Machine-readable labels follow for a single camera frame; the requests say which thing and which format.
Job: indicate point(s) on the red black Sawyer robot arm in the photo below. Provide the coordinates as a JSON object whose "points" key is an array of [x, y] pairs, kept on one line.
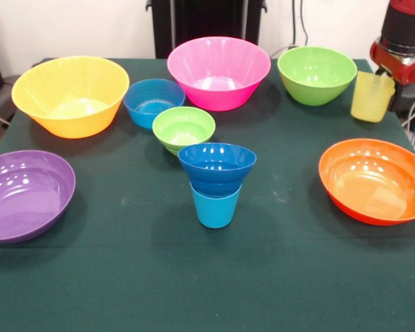
{"points": [[404, 24]]}

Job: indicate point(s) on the dark green tablecloth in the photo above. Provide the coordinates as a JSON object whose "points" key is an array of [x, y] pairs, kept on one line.
{"points": [[207, 276]]}

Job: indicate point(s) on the small green plastic bowl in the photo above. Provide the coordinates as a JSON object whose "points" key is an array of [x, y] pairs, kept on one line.
{"points": [[181, 128]]}

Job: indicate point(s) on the translucent light blue bowl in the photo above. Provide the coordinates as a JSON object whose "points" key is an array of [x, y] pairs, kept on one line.
{"points": [[148, 100]]}

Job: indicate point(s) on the shallow purple plastic bowl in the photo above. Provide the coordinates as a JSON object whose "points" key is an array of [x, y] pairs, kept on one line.
{"points": [[24, 197]]}

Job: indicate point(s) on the large yellow plastic bowl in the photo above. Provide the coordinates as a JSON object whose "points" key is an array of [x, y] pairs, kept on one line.
{"points": [[69, 79]]}

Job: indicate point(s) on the large green plastic bowl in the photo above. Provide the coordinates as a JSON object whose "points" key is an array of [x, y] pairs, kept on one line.
{"points": [[314, 69]]}

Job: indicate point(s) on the large pink plastic bowl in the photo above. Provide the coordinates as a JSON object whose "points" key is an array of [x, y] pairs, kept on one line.
{"points": [[218, 62]]}

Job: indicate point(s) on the small dark blue bowl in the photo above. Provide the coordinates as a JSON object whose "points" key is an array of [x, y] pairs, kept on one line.
{"points": [[216, 176]]}

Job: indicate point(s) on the translucent yellow plastic cup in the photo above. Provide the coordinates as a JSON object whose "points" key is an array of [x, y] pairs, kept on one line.
{"points": [[370, 100]]}

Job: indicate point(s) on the light blue plastic cup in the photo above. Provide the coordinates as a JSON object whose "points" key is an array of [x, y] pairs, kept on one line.
{"points": [[214, 211]]}

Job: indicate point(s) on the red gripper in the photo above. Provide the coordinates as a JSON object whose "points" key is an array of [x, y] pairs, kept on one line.
{"points": [[408, 69]]}

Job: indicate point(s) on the shallow orange plastic bowl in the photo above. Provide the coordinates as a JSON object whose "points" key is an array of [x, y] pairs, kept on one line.
{"points": [[373, 183]]}

